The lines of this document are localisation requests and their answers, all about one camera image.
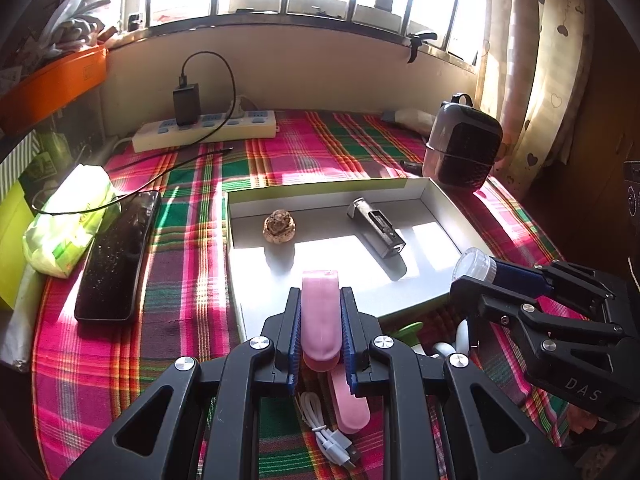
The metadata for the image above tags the white round earbud gadget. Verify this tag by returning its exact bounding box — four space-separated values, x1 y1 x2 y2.
432 320 471 358

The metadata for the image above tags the white usb cable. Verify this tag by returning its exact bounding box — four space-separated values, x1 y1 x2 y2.
297 391 362 469

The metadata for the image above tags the orange plastic tray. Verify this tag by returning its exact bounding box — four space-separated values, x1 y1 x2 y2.
0 46 108 136

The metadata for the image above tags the white round cap jar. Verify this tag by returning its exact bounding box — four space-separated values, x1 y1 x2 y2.
451 247 498 284

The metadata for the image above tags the black charger adapter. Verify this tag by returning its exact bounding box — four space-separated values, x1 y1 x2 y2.
172 74 201 127

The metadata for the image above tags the white power strip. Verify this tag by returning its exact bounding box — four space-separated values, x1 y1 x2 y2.
132 110 277 153

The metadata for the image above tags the white shallow cardboard box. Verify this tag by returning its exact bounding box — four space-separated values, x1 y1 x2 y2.
228 178 490 340

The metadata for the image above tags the striped white box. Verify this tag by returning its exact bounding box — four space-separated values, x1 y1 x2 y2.
1 130 41 200

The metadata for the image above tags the black window handle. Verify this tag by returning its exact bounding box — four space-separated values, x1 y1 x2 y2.
407 32 438 64

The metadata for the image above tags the green white suction holder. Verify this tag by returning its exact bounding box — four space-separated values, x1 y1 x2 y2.
392 322 425 356

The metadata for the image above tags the pink green plaid cloth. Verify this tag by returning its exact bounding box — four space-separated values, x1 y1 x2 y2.
32 112 570 479

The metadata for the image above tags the black smartphone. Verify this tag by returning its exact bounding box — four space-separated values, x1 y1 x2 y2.
74 190 162 323

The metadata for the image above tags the green white tissue pack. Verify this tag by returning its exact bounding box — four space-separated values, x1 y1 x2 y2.
23 165 122 278

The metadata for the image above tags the yellow green box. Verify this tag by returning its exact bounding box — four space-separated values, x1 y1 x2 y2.
0 181 34 310

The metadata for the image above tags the brown carved walnut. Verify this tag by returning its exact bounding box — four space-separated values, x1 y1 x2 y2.
262 209 296 245

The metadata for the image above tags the grey black lighter gadget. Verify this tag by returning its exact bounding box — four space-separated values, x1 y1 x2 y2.
347 197 406 259

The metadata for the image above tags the pink clip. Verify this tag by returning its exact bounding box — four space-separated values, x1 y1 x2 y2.
300 273 343 373
329 363 371 434

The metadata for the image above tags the heart pattern curtain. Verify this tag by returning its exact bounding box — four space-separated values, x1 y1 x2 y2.
476 0 593 198

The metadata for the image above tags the small grey black heater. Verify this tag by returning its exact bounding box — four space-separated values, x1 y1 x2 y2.
422 92 503 193

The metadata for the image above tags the black charger cable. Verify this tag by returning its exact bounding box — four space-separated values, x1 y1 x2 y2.
30 50 238 216

